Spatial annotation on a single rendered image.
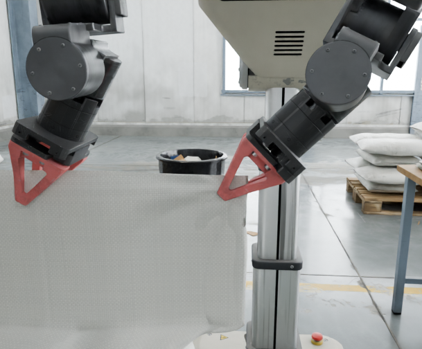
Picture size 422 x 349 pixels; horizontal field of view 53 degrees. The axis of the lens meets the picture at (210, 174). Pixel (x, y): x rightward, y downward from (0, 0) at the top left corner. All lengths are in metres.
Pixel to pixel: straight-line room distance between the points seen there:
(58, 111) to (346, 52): 0.30
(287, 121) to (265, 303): 0.76
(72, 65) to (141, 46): 8.34
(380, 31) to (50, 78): 0.33
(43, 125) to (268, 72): 0.60
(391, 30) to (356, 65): 0.09
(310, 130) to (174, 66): 8.16
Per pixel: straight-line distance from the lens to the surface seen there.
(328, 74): 0.40
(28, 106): 9.34
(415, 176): 1.97
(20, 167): 0.53
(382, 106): 8.88
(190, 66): 8.55
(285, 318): 1.19
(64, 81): 0.42
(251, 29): 0.92
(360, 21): 0.49
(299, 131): 0.47
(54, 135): 0.50
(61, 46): 0.42
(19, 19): 9.40
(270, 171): 0.48
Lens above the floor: 1.15
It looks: 13 degrees down
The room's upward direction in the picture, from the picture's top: straight up
